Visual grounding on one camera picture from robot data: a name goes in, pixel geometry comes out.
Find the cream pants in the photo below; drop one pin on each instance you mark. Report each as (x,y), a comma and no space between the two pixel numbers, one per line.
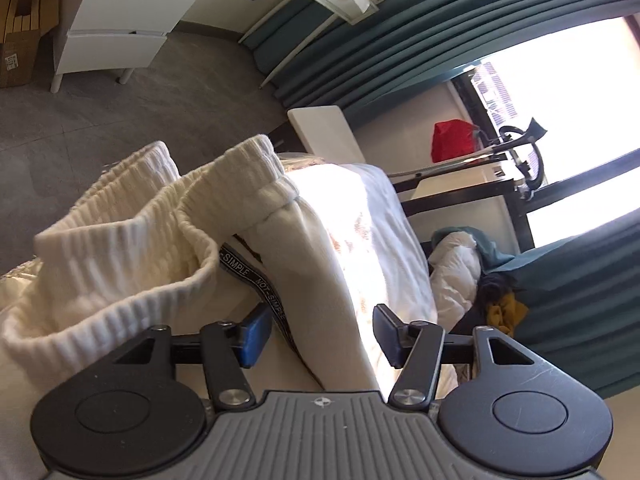
(125,260)

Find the black garment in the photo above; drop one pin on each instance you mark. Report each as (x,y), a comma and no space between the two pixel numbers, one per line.
(492,290)

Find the window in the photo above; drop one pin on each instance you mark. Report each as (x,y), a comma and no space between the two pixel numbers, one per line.
(575,85)

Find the teal cloth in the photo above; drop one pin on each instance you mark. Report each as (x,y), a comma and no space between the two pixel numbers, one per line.
(495,255)

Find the teal curtain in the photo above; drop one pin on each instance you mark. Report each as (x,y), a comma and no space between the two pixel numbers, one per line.
(590,300)
(425,35)

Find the white flat panel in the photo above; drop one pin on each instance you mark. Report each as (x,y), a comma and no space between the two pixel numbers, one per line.
(325,130)

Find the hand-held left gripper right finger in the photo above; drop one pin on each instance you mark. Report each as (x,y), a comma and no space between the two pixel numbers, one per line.
(387,335)

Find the cardboard box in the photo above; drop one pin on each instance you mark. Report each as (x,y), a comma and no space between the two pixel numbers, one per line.
(20,45)

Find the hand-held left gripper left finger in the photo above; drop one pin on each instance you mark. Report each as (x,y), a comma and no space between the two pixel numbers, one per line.
(252,340)

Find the red bag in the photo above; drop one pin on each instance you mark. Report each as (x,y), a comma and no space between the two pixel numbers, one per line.
(452,140)

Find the white crumpled blanket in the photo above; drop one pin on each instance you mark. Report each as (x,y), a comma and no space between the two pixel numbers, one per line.
(455,270)

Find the mustard yellow garment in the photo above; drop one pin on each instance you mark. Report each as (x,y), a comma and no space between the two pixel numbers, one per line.
(507,312)

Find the white vanity desk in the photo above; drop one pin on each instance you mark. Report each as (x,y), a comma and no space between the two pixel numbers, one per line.
(115,10)

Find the white bed sheet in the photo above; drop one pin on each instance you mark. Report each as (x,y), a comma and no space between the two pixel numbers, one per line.
(380,220)

